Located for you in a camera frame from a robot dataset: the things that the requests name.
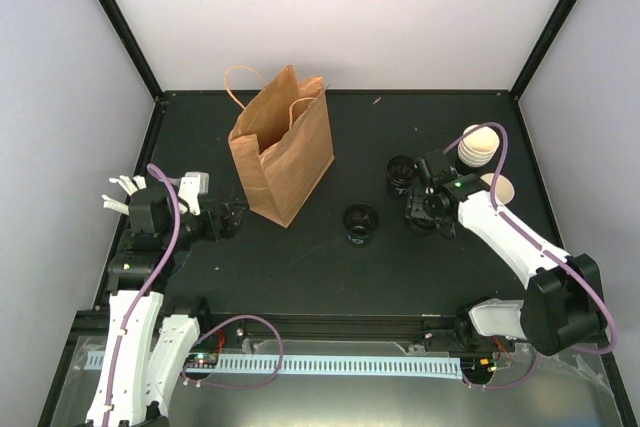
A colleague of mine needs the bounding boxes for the black cup with coffee beans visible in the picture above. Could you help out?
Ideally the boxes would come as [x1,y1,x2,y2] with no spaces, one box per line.
[342,203,379,247]

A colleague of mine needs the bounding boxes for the brown paper bag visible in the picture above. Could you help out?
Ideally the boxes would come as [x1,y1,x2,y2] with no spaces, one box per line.
[224,65,335,228]

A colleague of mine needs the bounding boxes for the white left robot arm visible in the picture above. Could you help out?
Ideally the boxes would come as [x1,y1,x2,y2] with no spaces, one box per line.
[84,172,240,426]

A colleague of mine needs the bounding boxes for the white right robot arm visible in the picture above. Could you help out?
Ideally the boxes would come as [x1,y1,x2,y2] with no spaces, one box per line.
[405,151,609,356]

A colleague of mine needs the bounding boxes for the stack of black paper cups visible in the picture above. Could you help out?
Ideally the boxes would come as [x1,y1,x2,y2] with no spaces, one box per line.
[457,125,500,168]

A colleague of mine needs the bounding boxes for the single black paper cup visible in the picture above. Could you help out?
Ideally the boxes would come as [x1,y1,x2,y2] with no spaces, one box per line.
[481,173,515,205]

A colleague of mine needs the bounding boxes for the white wooden stirrers in glass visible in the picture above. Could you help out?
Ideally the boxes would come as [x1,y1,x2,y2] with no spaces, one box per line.
[101,174,149,213]

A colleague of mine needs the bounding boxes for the left small circuit board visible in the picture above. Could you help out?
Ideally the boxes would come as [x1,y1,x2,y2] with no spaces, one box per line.
[184,352,218,369]

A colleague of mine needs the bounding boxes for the small circuit board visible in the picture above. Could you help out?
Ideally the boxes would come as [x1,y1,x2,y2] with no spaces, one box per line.
[184,352,218,369]
[460,357,513,374]

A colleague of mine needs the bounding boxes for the right small circuit board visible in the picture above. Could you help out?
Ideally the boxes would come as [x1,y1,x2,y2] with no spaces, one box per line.
[460,357,513,374]

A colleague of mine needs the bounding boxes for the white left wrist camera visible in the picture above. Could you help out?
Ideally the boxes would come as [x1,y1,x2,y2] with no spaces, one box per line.
[178,172,209,216]

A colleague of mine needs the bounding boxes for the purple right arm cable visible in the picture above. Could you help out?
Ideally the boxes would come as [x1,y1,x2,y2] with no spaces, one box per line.
[443,121,620,391]

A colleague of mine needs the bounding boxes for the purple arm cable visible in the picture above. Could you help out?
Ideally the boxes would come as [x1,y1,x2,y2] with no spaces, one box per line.
[443,121,620,391]
[102,164,284,427]

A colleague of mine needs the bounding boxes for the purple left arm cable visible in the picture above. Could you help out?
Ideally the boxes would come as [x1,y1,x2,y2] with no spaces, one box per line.
[102,164,284,427]

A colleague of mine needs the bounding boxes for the black front aluminium rail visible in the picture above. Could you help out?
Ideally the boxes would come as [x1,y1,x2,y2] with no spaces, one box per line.
[70,311,482,350]

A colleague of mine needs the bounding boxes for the white slotted cable duct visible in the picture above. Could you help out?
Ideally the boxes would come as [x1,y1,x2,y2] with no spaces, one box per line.
[84,350,462,382]

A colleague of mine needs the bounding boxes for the black frame post right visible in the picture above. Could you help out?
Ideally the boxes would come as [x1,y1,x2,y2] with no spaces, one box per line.
[509,0,578,101]

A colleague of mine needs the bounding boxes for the black frame post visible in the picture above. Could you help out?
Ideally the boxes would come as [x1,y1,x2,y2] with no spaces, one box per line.
[98,0,163,100]
[509,0,578,101]

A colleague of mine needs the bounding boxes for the black frame post left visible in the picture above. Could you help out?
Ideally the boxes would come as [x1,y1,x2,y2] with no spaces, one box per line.
[98,0,163,100]

